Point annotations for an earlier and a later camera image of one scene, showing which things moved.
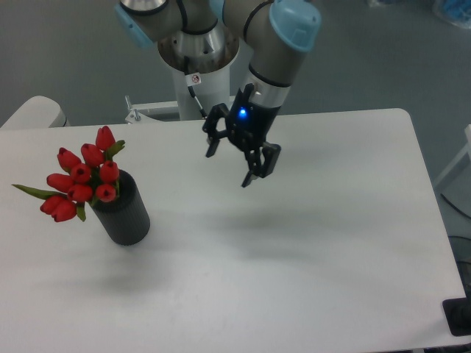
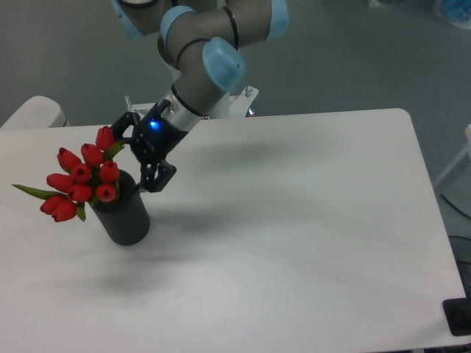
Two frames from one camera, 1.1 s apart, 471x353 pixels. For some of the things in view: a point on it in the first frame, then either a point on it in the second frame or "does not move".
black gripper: x=249 y=123 → x=151 y=143
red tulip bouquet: x=92 y=177 does not move
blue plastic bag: x=456 y=12 does not move
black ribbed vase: x=126 y=218 does not move
